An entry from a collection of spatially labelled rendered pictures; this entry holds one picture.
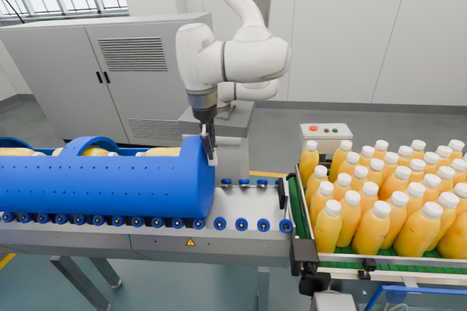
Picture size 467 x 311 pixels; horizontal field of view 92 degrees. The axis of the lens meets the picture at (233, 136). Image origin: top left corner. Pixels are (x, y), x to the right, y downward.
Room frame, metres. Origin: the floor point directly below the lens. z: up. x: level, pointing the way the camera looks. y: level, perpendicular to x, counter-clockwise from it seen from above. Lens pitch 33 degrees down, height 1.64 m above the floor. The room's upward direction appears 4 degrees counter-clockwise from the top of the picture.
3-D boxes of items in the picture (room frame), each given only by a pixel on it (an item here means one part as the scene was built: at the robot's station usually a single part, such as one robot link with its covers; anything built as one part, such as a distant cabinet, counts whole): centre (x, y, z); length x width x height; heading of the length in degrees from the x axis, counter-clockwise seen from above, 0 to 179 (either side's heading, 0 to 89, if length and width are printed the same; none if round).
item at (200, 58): (0.61, 0.07, 1.50); 0.13 x 0.11 x 0.16; 80
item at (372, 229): (0.40, -0.40, 1.00); 0.07 x 0.07 x 0.19
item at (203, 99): (0.61, 0.08, 1.39); 0.09 x 0.09 x 0.06
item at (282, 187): (0.56, -0.16, 0.99); 0.10 x 0.02 x 0.12; 173
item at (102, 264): (0.76, 0.87, 0.31); 0.06 x 0.06 x 0.63; 83
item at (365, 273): (0.32, -0.36, 0.94); 0.03 x 0.02 x 0.08; 83
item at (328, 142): (0.83, -0.40, 1.05); 0.20 x 0.10 x 0.10; 83
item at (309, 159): (0.71, -0.30, 1.00); 0.07 x 0.07 x 0.19
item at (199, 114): (0.61, 0.08, 1.32); 0.08 x 0.07 x 0.09; 173
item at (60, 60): (2.59, 1.23, 0.72); 2.15 x 0.54 x 1.45; 76
